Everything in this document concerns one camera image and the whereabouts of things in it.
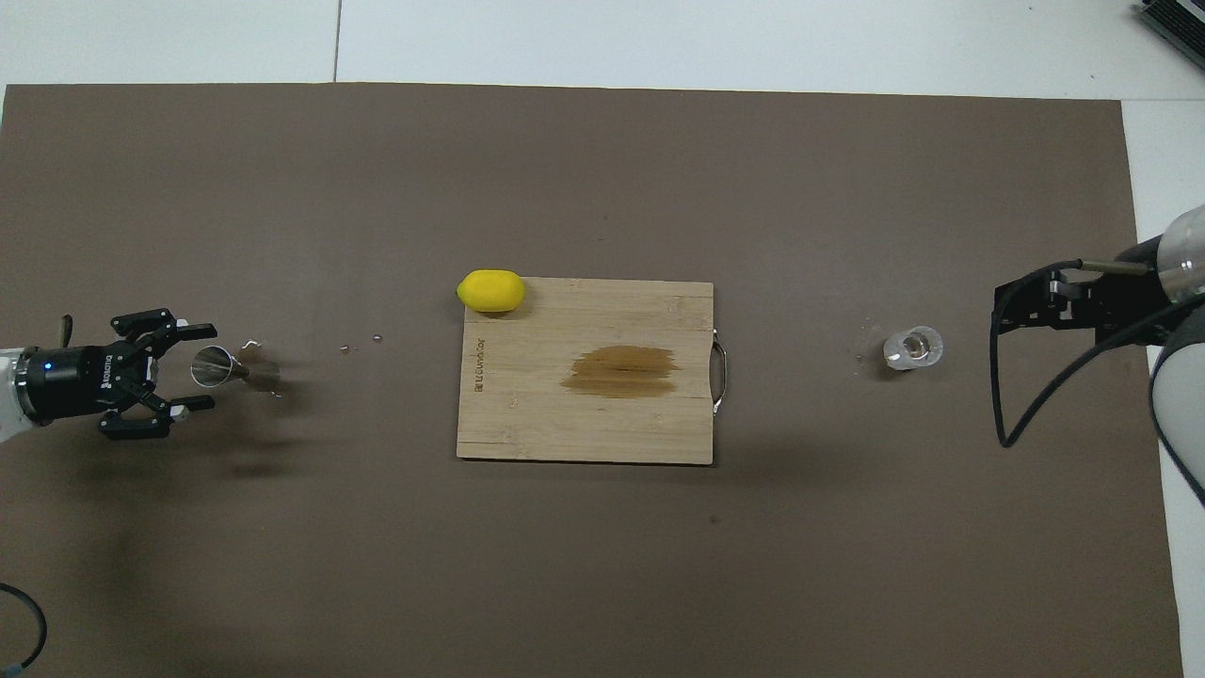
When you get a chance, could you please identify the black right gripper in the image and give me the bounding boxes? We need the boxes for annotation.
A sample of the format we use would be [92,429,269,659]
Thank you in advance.
[995,237,1173,332]

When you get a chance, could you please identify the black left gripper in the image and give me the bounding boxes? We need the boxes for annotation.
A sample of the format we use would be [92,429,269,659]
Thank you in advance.
[24,307,218,442]

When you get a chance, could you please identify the steel double jigger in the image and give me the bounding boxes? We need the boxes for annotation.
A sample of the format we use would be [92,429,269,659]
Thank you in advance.
[191,346,281,393]

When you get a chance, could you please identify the clear glass cup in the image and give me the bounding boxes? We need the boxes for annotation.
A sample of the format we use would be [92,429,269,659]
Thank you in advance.
[882,326,944,371]

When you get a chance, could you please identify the grey ribbed device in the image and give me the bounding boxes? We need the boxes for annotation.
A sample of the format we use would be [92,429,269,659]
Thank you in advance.
[1134,0,1205,69]

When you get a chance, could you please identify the yellow lemon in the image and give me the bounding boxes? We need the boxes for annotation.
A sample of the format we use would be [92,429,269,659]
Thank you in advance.
[457,269,526,315]

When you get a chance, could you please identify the bamboo cutting board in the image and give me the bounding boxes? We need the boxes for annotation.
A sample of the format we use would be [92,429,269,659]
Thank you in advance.
[457,277,728,466]

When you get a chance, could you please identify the brown table mat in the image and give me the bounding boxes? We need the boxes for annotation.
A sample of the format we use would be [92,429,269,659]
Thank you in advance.
[0,83,1185,678]

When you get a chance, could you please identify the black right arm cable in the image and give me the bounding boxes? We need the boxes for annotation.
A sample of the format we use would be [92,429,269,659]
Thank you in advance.
[988,261,1205,449]

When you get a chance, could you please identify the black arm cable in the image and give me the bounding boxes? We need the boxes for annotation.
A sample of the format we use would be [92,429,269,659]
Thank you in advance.
[988,261,1205,449]
[0,582,48,671]

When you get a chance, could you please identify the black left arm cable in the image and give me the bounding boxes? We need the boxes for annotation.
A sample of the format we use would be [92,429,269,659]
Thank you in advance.
[0,582,48,671]

